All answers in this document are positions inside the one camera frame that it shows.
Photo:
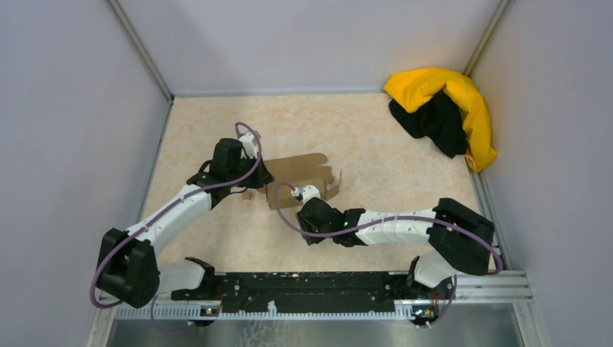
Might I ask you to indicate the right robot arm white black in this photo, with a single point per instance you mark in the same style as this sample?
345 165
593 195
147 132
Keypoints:
460 238

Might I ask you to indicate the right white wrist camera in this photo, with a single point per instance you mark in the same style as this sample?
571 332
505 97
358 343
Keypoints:
305 193

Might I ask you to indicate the right corner aluminium post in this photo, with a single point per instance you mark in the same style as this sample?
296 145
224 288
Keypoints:
503 6

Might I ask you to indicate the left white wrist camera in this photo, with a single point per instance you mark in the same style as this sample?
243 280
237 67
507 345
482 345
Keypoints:
250 145

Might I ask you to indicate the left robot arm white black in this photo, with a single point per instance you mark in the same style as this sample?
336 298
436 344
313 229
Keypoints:
128 267

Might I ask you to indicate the black cloth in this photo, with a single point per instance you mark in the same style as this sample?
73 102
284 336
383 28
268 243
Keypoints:
439 119

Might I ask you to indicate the brown cardboard box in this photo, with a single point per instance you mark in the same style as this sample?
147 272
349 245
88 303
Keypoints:
301 170

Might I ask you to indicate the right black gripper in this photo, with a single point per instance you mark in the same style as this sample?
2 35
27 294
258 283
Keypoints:
312 239

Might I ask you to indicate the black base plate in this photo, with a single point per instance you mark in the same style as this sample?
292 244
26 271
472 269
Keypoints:
312 292

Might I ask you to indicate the yellow cloth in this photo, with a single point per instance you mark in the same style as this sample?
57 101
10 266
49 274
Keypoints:
414 88

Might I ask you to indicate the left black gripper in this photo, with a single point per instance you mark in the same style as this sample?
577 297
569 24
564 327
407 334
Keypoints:
262 176

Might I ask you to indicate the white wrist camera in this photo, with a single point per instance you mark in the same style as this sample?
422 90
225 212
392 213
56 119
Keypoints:
305 193
250 145

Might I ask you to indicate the aluminium front rail frame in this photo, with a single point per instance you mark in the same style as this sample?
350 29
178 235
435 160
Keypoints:
508 287

